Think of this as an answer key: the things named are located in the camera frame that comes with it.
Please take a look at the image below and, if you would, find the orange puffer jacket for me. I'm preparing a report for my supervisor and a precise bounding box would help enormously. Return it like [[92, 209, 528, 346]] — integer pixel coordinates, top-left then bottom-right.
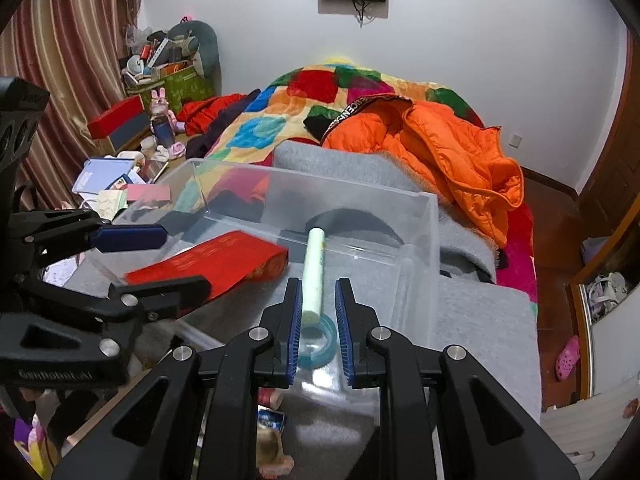
[[305, 95, 525, 250]]

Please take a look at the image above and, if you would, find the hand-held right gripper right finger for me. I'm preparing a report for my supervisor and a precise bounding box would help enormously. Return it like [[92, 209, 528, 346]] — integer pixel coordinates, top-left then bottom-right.
[[334, 277, 582, 480]]

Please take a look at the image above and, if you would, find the pink rabbit toy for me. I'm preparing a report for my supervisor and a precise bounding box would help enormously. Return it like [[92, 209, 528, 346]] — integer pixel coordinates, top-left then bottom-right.
[[150, 87, 179, 129]]

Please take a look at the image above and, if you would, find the dark green cushion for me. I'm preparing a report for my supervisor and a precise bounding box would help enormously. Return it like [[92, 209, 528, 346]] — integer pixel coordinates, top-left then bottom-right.
[[167, 20, 221, 93]]

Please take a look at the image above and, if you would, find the wooden door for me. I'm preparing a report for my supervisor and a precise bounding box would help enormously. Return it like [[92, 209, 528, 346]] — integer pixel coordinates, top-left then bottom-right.
[[575, 25, 640, 241]]

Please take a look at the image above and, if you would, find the dark purple garment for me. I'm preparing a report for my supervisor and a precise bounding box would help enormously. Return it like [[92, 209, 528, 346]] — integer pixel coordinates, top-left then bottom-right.
[[186, 90, 262, 159]]

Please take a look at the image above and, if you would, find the blue white snack packet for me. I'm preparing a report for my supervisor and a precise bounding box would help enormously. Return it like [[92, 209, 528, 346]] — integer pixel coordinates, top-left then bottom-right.
[[257, 407, 287, 434]]

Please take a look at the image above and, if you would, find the dark blue bottle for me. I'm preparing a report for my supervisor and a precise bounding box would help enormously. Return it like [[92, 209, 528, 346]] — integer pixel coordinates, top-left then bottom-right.
[[151, 115, 176, 149]]

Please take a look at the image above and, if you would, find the wooden wardrobe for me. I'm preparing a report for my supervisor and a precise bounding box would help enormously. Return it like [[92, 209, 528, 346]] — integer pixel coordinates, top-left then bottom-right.
[[569, 205, 640, 411]]

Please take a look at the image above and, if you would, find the red paper packet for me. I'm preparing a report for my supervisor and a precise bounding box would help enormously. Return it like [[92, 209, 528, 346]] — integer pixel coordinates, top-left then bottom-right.
[[124, 230, 290, 303]]

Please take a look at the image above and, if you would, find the grey fleece cloth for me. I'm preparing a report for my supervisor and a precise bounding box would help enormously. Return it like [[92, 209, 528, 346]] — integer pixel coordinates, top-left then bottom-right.
[[45, 140, 544, 461]]

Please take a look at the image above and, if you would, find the pale green tube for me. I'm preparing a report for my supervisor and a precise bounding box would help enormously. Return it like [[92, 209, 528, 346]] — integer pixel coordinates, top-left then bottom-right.
[[301, 227, 327, 325]]

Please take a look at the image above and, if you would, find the striped brown curtain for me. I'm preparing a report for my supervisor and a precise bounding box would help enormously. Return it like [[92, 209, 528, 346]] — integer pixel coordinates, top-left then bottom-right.
[[0, 0, 146, 211]]

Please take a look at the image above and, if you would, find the lilac bag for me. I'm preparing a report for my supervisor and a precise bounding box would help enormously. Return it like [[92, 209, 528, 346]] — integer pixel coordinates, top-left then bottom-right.
[[581, 236, 612, 267]]

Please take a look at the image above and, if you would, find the pale green card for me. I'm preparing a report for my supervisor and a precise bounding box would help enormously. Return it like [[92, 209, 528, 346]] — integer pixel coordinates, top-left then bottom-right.
[[95, 190, 127, 221]]

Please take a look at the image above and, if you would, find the clear teal tape roll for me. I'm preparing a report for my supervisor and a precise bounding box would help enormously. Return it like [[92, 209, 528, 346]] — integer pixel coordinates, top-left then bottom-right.
[[298, 312, 337, 369]]

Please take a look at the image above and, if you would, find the colourful patchwork blanket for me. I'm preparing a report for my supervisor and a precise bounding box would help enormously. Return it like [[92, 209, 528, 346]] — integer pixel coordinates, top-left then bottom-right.
[[172, 62, 539, 302]]

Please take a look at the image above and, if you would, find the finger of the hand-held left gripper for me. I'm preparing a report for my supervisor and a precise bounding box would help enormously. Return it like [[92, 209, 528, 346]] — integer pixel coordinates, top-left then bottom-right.
[[0, 275, 211, 387], [7, 208, 169, 273]]

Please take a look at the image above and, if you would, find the red garment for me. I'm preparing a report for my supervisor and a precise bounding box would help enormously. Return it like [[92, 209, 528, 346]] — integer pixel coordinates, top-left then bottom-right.
[[176, 92, 251, 136]]

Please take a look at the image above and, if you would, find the pile of small household clutter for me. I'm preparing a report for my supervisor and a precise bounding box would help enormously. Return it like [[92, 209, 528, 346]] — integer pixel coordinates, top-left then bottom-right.
[[120, 25, 206, 88]]

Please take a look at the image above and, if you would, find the green cardboard box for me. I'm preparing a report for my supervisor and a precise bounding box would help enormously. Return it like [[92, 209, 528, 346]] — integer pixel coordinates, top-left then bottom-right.
[[126, 65, 216, 117]]

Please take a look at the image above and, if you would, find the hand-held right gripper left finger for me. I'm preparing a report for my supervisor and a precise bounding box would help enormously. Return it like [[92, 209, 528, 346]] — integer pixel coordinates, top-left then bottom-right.
[[50, 277, 304, 480]]

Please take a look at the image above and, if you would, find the pink clog shoe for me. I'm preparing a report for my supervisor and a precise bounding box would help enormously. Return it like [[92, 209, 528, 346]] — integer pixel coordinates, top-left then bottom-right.
[[555, 335, 581, 381]]

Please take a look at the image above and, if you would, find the clear plastic storage box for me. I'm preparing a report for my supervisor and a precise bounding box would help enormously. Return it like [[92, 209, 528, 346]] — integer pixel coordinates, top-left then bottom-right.
[[107, 157, 442, 411]]

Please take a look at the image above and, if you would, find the light blue booklet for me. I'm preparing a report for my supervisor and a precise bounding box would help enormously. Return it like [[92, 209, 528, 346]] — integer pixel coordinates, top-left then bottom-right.
[[72, 157, 139, 196]]

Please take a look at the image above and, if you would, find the pink card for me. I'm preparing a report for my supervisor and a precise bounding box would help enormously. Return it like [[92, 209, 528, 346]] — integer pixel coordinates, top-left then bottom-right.
[[125, 183, 172, 206]]

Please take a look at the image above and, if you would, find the red gift box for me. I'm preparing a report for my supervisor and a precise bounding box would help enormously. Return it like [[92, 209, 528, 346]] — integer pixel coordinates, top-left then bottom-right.
[[87, 95, 152, 154]]

